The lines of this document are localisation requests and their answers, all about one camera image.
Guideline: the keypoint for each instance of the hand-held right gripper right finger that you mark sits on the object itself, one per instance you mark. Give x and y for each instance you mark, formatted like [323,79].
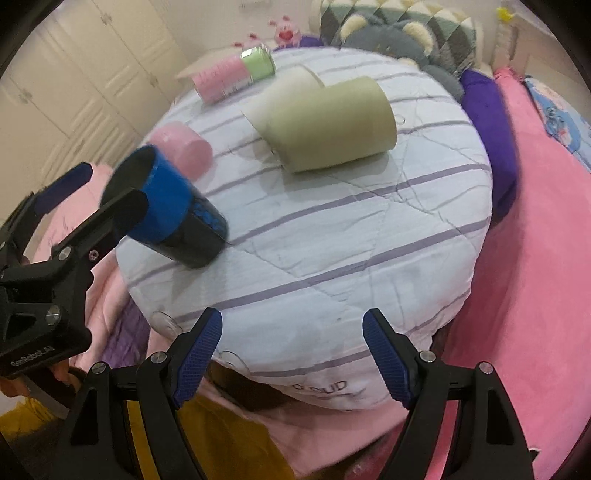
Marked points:
[387,357]

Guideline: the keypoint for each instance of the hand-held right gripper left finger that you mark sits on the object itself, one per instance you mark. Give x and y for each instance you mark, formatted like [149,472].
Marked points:
[199,355]

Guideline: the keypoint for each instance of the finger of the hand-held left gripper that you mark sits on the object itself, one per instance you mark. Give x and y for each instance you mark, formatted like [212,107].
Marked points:
[111,221]
[69,183]

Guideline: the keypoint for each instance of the blue and black cup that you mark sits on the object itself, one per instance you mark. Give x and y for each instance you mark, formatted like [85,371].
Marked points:
[173,184]

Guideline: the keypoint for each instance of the plain pink cup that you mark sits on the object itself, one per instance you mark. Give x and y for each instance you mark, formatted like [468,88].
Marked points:
[184,147]

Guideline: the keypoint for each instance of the pink patterned cup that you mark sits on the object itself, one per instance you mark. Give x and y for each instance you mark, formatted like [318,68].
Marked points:
[221,81]

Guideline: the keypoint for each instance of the light green cup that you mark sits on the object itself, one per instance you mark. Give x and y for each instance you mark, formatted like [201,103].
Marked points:
[259,62]

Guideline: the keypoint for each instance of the small beige cup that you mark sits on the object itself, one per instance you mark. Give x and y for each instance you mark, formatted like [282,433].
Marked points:
[295,85]

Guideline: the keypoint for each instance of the person's left hand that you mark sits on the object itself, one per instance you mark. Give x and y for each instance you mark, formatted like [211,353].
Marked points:
[62,373]

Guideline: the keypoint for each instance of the light pink cloth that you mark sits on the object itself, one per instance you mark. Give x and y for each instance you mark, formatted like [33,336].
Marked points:
[111,295]

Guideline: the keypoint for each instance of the yellow cloth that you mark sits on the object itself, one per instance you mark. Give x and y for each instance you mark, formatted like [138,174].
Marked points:
[217,438]

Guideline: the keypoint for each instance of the cream wardrobe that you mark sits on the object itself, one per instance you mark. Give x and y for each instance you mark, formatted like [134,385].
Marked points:
[69,69]

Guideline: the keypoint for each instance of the white purple striped quilt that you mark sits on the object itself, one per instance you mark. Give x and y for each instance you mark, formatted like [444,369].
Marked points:
[323,240]

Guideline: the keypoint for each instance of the pink bed sheet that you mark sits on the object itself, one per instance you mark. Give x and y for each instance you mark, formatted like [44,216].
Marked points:
[531,277]

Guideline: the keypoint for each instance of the purple pillow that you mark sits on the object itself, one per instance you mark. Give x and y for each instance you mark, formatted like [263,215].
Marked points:
[489,134]

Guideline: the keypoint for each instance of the pink pig plush toy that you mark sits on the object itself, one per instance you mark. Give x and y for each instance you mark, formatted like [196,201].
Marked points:
[286,32]

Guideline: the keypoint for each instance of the blue cartoon printed pillow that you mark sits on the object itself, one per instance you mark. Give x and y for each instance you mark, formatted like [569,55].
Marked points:
[563,120]

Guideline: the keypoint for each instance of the grey plush toy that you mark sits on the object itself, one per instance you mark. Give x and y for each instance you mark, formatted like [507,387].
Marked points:
[397,41]

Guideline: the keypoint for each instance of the diamond quilted pillow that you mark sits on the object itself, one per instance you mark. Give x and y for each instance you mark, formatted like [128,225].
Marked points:
[457,44]

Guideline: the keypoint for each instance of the small yellow toy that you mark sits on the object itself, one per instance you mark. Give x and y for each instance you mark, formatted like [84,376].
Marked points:
[506,14]

